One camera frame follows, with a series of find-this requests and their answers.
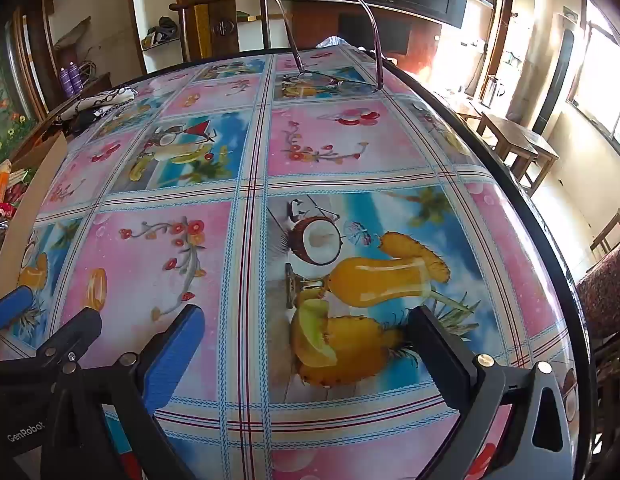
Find printed fruit tablecloth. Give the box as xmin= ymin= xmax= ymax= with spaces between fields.
xmin=0 ymin=42 xmax=586 ymax=480

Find eyeglasses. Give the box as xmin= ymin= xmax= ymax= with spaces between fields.
xmin=272 ymin=0 xmax=388 ymax=96

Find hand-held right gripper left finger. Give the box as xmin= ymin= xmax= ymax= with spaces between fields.
xmin=40 ymin=304 xmax=206 ymax=480

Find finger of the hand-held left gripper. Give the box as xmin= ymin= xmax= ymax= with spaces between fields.
xmin=39 ymin=307 xmax=104 ymax=362
xmin=0 ymin=285 xmax=35 ymax=332

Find wooden stool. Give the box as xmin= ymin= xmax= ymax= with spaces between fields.
xmin=477 ymin=112 xmax=538 ymax=181
xmin=515 ymin=125 xmax=561 ymax=196

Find steel kettle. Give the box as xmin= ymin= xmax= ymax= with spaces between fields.
xmin=482 ymin=75 xmax=506 ymax=106

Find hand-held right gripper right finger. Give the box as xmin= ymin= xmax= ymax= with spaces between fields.
xmin=406 ymin=306 xmax=577 ymax=480

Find black white patterned scarf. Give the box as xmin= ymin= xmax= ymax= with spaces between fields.
xmin=55 ymin=87 xmax=137 ymax=123

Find wooden sideboard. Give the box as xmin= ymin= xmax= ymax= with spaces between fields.
xmin=10 ymin=72 xmax=113 ymax=161

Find window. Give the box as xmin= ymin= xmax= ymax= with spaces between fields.
xmin=565 ymin=0 xmax=620 ymax=161

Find flower wall mural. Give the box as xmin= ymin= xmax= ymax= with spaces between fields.
xmin=0 ymin=45 xmax=36 ymax=166

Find brown woven item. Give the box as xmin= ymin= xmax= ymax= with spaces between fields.
xmin=55 ymin=17 xmax=91 ymax=48

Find wooden chair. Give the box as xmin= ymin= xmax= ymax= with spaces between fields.
xmin=169 ymin=0 xmax=278 ymax=63

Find dark clutter pile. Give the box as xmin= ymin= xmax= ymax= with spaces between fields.
xmin=146 ymin=16 xmax=180 ymax=45

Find patterned cushioned chair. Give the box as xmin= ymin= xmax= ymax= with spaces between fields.
xmin=575 ymin=240 xmax=620 ymax=341

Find wooden side table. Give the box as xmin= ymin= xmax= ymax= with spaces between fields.
xmin=435 ymin=87 xmax=491 ymax=133

